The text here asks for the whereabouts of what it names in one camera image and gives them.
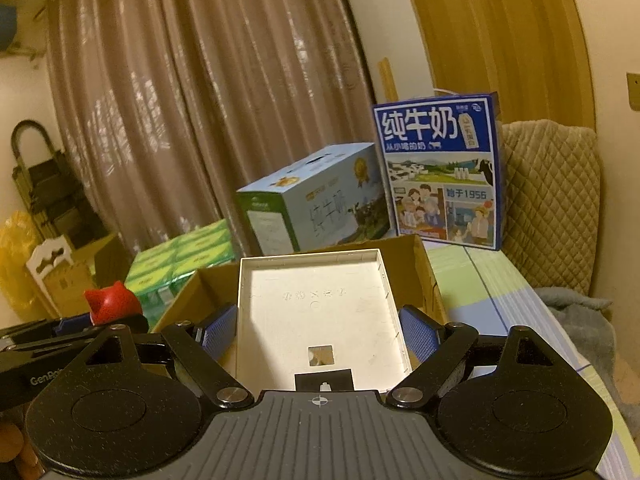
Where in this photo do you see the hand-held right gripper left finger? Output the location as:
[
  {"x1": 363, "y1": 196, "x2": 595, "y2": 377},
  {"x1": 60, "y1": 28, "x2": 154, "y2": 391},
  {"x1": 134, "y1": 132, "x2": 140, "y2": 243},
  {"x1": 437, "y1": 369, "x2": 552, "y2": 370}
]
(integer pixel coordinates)
[{"x1": 82, "y1": 304, "x2": 254, "y2": 409}]

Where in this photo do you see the person's left hand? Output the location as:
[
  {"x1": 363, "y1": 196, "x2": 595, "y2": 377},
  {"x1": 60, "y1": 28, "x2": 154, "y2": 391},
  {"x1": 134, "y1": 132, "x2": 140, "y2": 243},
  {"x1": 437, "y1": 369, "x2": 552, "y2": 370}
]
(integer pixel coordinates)
[{"x1": 0, "y1": 420, "x2": 27, "y2": 480}]

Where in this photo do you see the black folding trolley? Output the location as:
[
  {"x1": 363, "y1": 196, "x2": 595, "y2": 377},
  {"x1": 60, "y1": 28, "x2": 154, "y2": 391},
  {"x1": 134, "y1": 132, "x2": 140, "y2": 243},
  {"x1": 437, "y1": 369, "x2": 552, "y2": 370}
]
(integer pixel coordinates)
[{"x1": 11, "y1": 120, "x2": 108, "y2": 251}]

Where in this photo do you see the green white carton box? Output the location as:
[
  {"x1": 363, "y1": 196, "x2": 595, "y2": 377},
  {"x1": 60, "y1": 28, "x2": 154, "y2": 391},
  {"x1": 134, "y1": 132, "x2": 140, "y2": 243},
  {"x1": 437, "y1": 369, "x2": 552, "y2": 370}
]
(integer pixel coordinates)
[{"x1": 235, "y1": 142, "x2": 391, "y2": 256}]

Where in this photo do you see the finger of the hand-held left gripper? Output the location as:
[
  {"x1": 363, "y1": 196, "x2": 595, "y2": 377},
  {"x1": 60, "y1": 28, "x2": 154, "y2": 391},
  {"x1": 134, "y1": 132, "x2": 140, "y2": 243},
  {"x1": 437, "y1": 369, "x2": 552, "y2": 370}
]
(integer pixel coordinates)
[
  {"x1": 0, "y1": 315, "x2": 98, "y2": 343},
  {"x1": 0, "y1": 331, "x2": 108, "y2": 362}
]

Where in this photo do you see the yellow plastic bag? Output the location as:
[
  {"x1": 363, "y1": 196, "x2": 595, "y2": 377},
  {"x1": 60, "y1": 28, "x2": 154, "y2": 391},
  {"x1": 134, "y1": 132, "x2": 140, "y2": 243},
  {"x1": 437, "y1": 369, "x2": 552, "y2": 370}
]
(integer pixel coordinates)
[{"x1": 0, "y1": 211, "x2": 47, "y2": 321}]

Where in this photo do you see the wooden door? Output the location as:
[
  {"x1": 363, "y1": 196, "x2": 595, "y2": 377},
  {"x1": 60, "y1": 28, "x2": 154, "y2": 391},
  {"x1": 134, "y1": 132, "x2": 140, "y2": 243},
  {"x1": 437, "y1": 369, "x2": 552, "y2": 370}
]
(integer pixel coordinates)
[{"x1": 400, "y1": 0, "x2": 596, "y2": 131}]

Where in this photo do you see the checkered pastel tablecloth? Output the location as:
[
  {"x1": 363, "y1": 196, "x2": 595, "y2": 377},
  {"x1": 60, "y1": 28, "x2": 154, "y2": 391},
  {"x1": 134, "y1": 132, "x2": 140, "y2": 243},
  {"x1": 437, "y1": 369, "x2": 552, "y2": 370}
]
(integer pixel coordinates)
[{"x1": 425, "y1": 240, "x2": 640, "y2": 461}]

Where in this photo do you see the white carved chair back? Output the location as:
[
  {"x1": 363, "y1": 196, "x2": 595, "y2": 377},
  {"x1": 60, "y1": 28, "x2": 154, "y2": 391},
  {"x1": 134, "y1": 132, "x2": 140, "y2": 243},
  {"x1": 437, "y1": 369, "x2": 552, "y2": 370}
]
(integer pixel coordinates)
[{"x1": 25, "y1": 234, "x2": 76, "y2": 291}]

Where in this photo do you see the chair with quilted beige cover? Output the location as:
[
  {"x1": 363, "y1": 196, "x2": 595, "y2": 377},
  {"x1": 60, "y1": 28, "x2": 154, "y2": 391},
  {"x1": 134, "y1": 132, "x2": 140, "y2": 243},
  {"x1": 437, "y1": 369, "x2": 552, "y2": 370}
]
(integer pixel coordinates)
[{"x1": 500, "y1": 120, "x2": 603, "y2": 296}]

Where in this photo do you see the grey blanket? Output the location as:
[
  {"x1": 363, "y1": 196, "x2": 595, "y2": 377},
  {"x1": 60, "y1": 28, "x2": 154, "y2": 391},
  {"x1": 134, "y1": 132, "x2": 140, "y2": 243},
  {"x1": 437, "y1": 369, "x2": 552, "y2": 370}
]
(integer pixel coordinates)
[{"x1": 537, "y1": 287, "x2": 632, "y2": 411}]

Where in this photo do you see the white plastic case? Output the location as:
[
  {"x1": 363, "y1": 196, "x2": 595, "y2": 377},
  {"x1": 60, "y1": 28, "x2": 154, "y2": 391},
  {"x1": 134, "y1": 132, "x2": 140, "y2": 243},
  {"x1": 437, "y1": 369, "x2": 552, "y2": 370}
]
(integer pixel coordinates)
[{"x1": 235, "y1": 247, "x2": 413, "y2": 393}]

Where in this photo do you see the worn brown cardboard box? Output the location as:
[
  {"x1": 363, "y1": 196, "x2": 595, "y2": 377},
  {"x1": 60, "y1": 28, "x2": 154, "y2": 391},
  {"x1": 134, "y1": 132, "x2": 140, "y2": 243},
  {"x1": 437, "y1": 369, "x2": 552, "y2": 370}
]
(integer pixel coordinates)
[{"x1": 42, "y1": 232, "x2": 131, "y2": 318}]

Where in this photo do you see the thin wooden strip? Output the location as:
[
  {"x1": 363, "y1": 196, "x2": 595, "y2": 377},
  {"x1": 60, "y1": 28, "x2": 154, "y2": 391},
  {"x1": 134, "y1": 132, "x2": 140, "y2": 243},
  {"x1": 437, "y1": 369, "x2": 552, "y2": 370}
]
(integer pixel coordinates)
[{"x1": 378, "y1": 58, "x2": 397, "y2": 104}]

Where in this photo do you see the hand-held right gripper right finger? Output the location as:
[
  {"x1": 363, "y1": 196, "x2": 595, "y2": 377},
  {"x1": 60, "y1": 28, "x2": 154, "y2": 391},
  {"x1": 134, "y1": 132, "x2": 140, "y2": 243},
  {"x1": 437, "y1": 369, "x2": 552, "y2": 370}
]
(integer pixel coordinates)
[{"x1": 385, "y1": 306, "x2": 556, "y2": 409}]

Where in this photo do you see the brown shiny curtain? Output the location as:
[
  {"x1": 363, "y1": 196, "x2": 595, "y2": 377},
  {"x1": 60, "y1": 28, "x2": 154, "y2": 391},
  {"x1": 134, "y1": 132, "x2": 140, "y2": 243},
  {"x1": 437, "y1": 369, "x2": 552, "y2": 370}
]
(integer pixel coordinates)
[{"x1": 47, "y1": 0, "x2": 378, "y2": 261}]

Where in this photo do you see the blue illustrated milk box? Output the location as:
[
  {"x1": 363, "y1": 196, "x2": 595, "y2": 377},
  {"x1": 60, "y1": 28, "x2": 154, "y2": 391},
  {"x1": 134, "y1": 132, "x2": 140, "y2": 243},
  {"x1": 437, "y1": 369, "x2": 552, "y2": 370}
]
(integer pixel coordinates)
[{"x1": 372, "y1": 91, "x2": 503, "y2": 251}]

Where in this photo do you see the red robot cat figurine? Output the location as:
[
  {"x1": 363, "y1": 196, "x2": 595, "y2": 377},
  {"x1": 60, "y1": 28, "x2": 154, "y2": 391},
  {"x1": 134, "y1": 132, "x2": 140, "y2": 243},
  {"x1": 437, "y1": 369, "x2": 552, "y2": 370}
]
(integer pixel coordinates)
[{"x1": 82, "y1": 281, "x2": 151, "y2": 335}]

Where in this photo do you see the green drink carton pack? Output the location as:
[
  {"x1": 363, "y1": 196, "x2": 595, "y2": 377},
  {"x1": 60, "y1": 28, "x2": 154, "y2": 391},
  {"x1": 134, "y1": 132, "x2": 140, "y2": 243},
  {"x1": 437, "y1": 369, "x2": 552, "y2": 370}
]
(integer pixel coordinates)
[{"x1": 124, "y1": 219, "x2": 236, "y2": 318}]

